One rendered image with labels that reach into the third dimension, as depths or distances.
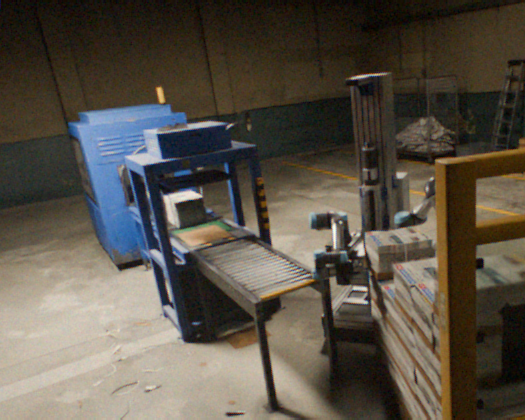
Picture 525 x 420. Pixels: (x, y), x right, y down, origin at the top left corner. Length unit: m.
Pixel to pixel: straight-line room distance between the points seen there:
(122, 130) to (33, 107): 5.19
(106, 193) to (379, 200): 3.66
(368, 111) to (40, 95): 8.54
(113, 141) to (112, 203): 0.71
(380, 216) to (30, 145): 8.71
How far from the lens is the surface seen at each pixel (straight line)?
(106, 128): 6.48
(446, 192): 1.45
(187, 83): 12.07
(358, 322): 4.07
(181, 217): 5.11
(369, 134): 3.90
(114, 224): 6.62
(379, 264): 3.16
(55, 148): 11.61
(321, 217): 3.51
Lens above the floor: 2.13
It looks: 21 degrees down
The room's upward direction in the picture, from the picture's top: 6 degrees counter-clockwise
